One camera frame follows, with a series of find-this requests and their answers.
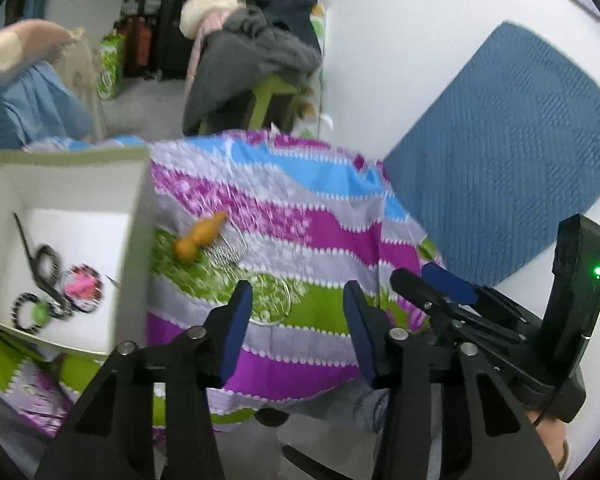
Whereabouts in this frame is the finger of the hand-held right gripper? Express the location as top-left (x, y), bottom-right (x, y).
top-left (390, 267), bottom-right (518, 348)
top-left (421, 262), bottom-right (536, 333)

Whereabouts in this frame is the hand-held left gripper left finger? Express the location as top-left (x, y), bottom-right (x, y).
top-left (32, 280), bottom-right (254, 480)

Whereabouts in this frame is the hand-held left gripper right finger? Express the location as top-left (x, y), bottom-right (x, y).
top-left (342, 280), bottom-right (561, 480)

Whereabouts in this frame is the pink flower hair clip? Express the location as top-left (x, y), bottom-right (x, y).
top-left (61, 265), bottom-right (105, 306)

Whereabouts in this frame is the green cardboard box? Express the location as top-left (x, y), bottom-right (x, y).
top-left (0, 147), bottom-right (156, 358)

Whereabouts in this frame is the black hair tie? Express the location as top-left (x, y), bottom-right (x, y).
top-left (34, 244), bottom-right (63, 291)

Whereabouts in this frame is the black bead bracelet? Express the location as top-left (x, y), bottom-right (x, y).
top-left (11, 291), bottom-right (56, 333)

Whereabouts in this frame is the person's right hand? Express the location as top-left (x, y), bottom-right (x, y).
top-left (526, 406), bottom-right (572, 472)

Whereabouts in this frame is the person's right leg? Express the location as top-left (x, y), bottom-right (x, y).
top-left (352, 380), bottom-right (396, 433)

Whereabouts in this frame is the colourful striped floral cloth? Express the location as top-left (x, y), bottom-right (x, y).
top-left (0, 129), bottom-right (446, 431)

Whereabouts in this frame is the wide blue chair cover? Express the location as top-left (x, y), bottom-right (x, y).
top-left (382, 21), bottom-right (600, 288)

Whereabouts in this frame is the green stool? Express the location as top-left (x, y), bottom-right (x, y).
top-left (200, 76), bottom-right (301, 133)

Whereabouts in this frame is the grey hoodie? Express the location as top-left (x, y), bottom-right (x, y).
top-left (181, 7), bottom-right (323, 136)

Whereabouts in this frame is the green shopping bag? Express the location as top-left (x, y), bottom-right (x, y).
top-left (96, 32), bottom-right (126, 100)

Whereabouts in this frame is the light blue bed sheet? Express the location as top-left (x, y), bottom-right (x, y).
top-left (2, 57), bottom-right (98, 143)

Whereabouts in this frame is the red suitcase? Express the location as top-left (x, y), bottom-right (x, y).
top-left (120, 15), bottom-right (153, 78)

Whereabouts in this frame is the plain black suitcase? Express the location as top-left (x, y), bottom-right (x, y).
top-left (152, 0), bottom-right (196, 81)

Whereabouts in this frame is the pink pillow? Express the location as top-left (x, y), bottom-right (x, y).
top-left (0, 19), bottom-right (83, 83)

